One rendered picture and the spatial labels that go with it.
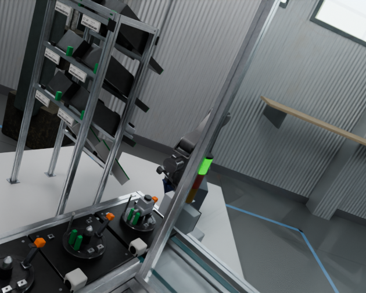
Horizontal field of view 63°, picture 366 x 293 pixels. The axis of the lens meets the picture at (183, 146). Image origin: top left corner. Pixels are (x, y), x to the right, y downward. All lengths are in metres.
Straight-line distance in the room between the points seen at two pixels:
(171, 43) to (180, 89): 0.60
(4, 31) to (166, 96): 2.19
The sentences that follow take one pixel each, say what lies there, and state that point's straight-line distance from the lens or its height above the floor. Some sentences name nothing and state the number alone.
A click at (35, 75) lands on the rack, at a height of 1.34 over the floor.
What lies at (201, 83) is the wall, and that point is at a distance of 4.12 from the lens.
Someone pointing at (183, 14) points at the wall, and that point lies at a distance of 4.05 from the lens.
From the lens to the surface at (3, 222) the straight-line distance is 1.26.
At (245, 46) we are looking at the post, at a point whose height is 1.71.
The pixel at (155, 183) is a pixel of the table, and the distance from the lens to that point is 1.74.
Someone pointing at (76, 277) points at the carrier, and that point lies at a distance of 0.95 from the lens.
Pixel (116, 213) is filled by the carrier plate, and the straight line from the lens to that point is 1.23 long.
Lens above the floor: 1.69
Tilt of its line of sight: 20 degrees down
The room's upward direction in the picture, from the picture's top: 24 degrees clockwise
